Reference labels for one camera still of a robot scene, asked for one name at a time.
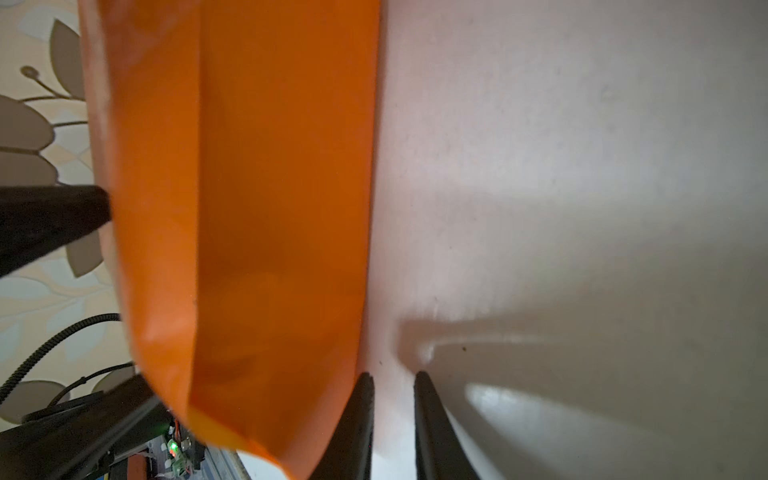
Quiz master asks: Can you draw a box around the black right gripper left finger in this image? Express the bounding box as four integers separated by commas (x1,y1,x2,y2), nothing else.
309,372,375,480

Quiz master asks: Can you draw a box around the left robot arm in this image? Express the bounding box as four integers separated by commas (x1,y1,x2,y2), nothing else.
1,185,203,479

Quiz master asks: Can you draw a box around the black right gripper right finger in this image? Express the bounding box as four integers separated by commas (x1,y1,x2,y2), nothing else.
414,371,480,480

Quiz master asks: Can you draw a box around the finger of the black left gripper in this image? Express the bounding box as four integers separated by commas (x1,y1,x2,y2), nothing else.
1,185,111,276

